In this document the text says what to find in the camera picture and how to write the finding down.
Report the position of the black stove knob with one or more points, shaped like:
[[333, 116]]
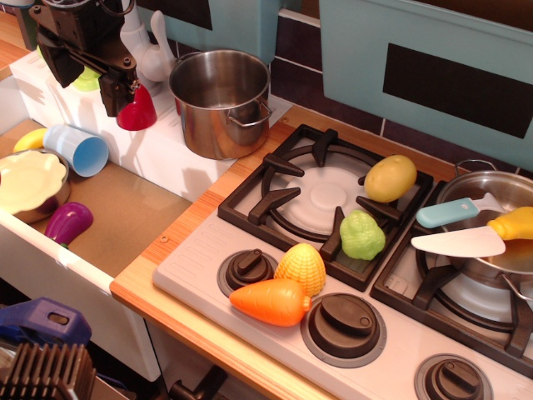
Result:
[[243, 268], [448, 376], [344, 331]]

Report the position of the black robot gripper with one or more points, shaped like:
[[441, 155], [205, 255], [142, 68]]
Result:
[[72, 33]]

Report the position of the orange toy carrot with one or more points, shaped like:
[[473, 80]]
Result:
[[280, 302]]

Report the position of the green toy lettuce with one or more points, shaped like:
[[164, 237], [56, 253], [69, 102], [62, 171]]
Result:
[[361, 237]]

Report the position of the yellow toy potato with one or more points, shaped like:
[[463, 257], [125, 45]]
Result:
[[390, 179]]

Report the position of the left black stove knob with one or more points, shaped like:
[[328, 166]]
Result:
[[243, 268]]

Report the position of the teal cabinet door left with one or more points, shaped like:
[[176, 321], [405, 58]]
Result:
[[246, 25]]

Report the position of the blue handled toy spatula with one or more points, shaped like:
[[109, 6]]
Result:
[[457, 210]]

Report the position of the teal cabinet door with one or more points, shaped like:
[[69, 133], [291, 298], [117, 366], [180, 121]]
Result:
[[457, 70], [246, 25]]

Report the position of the right black burner grate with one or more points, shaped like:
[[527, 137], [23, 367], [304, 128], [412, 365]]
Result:
[[429, 289]]

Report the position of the yellow toy lemon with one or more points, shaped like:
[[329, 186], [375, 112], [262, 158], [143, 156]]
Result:
[[30, 141]]

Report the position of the middle black stove knob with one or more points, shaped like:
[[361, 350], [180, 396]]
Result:
[[344, 331]]

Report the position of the tall steel pot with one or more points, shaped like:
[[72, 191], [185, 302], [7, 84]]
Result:
[[222, 100]]

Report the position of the white sink basin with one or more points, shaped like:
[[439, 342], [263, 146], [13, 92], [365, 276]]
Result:
[[109, 218]]

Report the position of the right black stove knob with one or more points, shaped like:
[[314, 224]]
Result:
[[448, 376]]

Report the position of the cream scalloped plate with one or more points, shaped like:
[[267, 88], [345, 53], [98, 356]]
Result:
[[27, 179]]

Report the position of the steel saucepan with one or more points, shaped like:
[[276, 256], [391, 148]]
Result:
[[512, 269]]

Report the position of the left black burner grate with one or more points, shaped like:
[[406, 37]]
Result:
[[302, 191]]

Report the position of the grey toy stove top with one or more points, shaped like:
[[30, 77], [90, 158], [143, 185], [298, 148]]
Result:
[[190, 275]]

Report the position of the purple toy eggplant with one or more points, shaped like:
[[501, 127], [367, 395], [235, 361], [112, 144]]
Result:
[[68, 222]]

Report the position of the dark ribbed heat sink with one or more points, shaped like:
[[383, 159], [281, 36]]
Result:
[[48, 372]]

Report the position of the yellow toy corn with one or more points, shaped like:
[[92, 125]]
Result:
[[303, 264]]

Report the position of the black oven door handle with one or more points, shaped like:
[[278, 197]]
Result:
[[206, 389]]

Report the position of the light blue plastic cup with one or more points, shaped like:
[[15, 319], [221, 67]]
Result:
[[85, 153]]

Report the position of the white toy faucet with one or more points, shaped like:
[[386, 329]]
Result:
[[154, 61]]

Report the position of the teal cabinet door right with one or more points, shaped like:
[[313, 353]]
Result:
[[457, 70]]

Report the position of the white toy knife yellow handle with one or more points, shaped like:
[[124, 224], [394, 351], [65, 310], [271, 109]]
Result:
[[479, 242]]

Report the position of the black burner grate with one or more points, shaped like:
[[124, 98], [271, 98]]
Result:
[[302, 191], [429, 289]]

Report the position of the red toy sweet potato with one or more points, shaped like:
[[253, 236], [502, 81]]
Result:
[[140, 114]]

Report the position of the blue clamp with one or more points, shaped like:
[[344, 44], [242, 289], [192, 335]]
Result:
[[44, 321]]

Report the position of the steel bowl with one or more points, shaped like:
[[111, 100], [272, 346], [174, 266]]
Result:
[[46, 204]]

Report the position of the green plastic cutting board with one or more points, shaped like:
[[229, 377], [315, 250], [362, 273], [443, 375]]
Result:
[[87, 81]]

